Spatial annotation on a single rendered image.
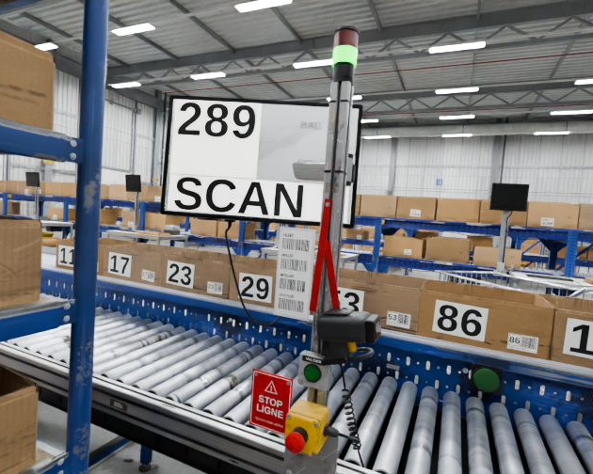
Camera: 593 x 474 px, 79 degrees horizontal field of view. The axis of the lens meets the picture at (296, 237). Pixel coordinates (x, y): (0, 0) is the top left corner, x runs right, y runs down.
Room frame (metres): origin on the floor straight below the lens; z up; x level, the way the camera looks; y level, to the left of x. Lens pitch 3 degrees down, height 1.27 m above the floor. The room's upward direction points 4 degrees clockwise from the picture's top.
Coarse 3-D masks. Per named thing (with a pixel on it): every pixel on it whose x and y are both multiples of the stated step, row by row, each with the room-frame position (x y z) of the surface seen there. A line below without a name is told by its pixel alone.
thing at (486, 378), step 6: (480, 372) 1.09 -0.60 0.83; (486, 372) 1.08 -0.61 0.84; (492, 372) 1.08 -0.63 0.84; (474, 378) 1.10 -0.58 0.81; (480, 378) 1.09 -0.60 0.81; (486, 378) 1.08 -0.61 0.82; (492, 378) 1.08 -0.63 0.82; (498, 378) 1.07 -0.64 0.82; (480, 384) 1.09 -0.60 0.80; (486, 384) 1.08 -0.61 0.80; (492, 384) 1.08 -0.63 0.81; (498, 384) 1.07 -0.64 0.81; (486, 390) 1.08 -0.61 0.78; (492, 390) 1.08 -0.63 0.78
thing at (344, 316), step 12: (324, 312) 0.72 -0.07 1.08; (336, 312) 0.70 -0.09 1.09; (348, 312) 0.69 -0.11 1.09; (360, 312) 0.70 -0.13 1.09; (324, 324) 0.69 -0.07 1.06; (336, 324) 0.68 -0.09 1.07; (348, 324) 0.67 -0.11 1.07; (360, 324) 0.66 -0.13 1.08; (372, 324) 0.65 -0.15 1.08; (324, 336) 0.69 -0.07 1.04; (336, 336) 0.68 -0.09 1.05; (348, 336) 0.67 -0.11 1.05; (360, 336) 0.66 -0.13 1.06; (372, 336) 0.65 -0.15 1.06; (336, 348) 0.69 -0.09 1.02; (348, 348) 0.69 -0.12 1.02; (324, 360) 0.70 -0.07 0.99; (336, 360) 0.68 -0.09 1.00
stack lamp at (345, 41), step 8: (344, 32) 0.75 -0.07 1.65; (352, 32) 0.75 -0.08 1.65; (336, 40) 0.76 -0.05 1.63; (344, 40) 0.75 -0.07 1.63; (352, 40) 0.75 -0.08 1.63; (336, 48) 0.76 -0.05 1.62; (344, 48) 0.75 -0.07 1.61; (352, 48) 0.75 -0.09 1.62; (336, 56) 0.76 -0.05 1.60; (344, 56) 0.75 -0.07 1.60; (352, 56) 0.75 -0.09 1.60
